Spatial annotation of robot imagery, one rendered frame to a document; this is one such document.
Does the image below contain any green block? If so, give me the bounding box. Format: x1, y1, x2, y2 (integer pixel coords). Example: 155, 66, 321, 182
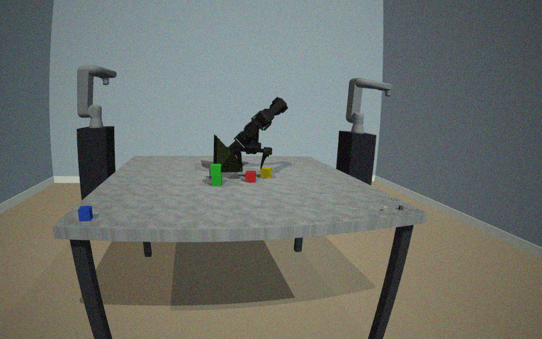
210, 164, 221, 176
211, 175, 222, 186

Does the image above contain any red block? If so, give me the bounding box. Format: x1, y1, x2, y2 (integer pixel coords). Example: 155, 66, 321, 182
245, 171, 256, 183

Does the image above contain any blue cube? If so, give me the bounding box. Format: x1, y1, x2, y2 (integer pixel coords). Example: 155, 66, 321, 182
78, 206, 93, 222

